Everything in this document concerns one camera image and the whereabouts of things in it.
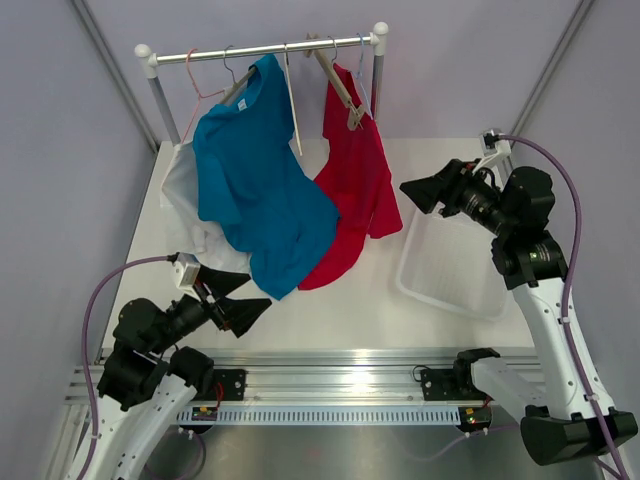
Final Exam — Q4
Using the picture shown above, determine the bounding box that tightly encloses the light blue wire hanger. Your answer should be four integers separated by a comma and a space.
351, 33, 375, 121

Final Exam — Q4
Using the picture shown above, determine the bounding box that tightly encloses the grey wooden hanger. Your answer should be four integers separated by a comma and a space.
219, 44, 256, 105

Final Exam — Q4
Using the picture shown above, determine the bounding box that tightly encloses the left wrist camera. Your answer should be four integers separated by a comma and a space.
172, 252, 201, 296

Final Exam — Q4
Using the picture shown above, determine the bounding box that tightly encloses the white t shirt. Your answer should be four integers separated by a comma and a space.
159, 142, 249, 273

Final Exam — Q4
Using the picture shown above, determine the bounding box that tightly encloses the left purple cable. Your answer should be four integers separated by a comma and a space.
81, 253, 177, 480

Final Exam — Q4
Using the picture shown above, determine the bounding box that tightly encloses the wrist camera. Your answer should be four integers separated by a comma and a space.
472, 129, 511, 173
172, 252, 201, 296

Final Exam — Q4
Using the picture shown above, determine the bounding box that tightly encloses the brown wooden clip hanger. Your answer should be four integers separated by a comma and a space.
305, 49, 365, 131

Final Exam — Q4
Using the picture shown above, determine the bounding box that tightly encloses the white plastic basket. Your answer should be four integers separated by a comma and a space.
396, 209, 510, 321

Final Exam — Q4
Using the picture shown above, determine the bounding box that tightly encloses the metal clothes rack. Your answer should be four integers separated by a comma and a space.
134, 21, 389, 145

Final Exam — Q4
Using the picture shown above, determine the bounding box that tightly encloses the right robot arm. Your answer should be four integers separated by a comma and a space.
400, 159, 638, 465

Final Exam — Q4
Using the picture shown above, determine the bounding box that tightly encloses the red t shirt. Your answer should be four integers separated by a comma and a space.
299, 85, 403, 291

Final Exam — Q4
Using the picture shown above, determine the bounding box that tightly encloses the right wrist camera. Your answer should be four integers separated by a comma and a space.
472, 129, 511, 173

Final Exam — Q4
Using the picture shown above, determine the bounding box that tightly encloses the pink wire hanger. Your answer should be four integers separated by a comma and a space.
181, 48, 225, 144

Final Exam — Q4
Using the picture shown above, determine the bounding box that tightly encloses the blue t shirt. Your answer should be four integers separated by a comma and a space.
192, 54, 339, 300

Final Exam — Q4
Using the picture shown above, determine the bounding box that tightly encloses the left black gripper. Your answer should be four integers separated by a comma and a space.
149, 264, 271, 354

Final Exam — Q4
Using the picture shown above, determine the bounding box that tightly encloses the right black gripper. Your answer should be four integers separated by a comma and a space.
401, 159, 515, 237

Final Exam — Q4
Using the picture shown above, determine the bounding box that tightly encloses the cream plastic hanger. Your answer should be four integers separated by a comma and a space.
283, 43, 303, 157

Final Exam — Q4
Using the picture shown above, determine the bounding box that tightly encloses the white slotted cable duct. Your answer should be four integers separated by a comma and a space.
176, 406, 461, 426

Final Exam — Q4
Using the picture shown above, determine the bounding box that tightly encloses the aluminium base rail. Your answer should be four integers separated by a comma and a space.
62, 348, 546, 407

